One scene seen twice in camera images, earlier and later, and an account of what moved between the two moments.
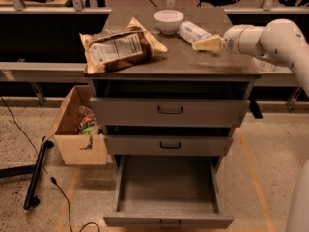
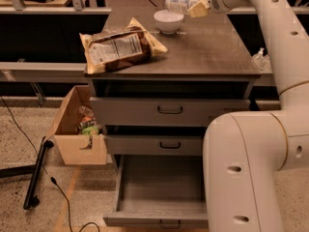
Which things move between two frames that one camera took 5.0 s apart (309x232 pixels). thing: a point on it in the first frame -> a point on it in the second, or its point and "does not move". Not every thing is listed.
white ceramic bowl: (168, 20) does not move
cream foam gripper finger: (214, 43) -> (200, 9)
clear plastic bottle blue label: (192, 33) -> (180, 3)
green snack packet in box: (90, 130) does not move
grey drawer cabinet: (177, 110) does not move
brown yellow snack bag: (118, 47) does not move
